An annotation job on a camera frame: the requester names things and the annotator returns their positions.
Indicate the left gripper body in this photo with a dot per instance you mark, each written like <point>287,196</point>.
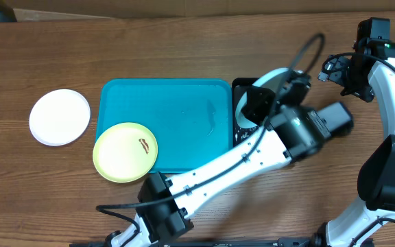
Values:
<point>258,108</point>

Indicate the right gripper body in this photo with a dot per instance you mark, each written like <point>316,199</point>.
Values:
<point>350,77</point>

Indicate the light blue plate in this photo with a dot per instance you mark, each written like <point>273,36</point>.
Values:
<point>269,80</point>

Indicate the teal plastic tray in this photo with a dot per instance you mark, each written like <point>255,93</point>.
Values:
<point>191,119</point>

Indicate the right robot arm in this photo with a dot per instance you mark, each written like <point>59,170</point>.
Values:
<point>375,204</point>

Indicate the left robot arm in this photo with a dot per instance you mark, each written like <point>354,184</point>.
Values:
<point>286,132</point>

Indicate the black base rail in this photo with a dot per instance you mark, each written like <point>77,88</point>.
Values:
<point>218,243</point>

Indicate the yellow plate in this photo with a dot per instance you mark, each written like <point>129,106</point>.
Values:
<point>125,152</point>

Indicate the cardboard panel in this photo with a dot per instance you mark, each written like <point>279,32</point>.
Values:
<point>187,8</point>

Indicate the black plastic tray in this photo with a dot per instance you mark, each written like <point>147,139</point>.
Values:
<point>238,88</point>

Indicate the white plate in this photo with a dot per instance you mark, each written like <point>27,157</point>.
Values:
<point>59,117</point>

